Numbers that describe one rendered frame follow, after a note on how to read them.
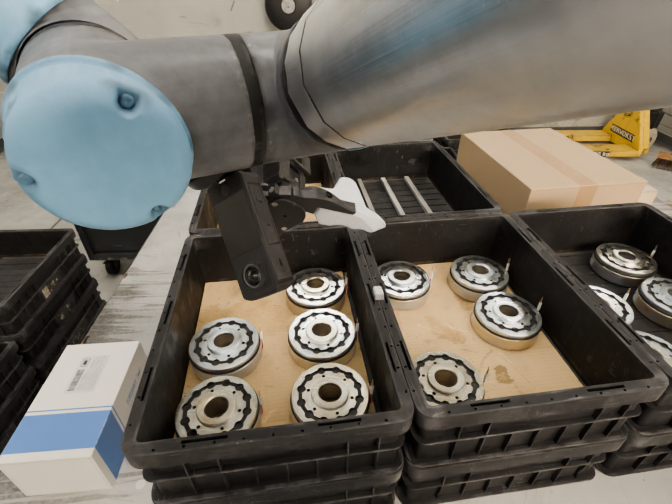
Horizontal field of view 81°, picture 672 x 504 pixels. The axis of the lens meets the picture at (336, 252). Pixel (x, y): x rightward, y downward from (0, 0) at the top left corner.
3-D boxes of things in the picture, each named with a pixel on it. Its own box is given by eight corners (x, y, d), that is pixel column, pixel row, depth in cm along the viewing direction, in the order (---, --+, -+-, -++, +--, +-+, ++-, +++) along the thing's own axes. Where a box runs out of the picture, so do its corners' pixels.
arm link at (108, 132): (260, 61, 18) (202, 12, 25) (-59, 90, 13) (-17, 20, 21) (270, 208, 23) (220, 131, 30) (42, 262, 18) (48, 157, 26)
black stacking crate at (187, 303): (405, 475, 48) (416, 422, 41) (151, 512, 45) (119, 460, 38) (351, 273, 80) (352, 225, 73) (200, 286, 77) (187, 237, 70)
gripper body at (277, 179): (315, 161, 44) (236, 87, 36) (320, 224, 40) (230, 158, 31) (265, 189, 48) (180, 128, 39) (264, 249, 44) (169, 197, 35)
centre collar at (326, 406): (350, 410, 49) (350, 407, 49) (311, 412, 49) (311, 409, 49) (347, 377, 53) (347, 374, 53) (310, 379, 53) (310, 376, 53)
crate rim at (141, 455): (416, 432, 42) (419, 420, 41) (122, 472, 39) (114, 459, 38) (353, 233, 75) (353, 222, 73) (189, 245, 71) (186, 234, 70)
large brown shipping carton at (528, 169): (614, 249, 106) (648, 181, 94) (509, 259, 102) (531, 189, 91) (532, 184, 138) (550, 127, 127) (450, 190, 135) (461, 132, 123)
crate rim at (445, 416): (668, 399, 46) (678, 386, 44) (416, 432, 42) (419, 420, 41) (503, 222, 78) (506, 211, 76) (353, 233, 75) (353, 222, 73)
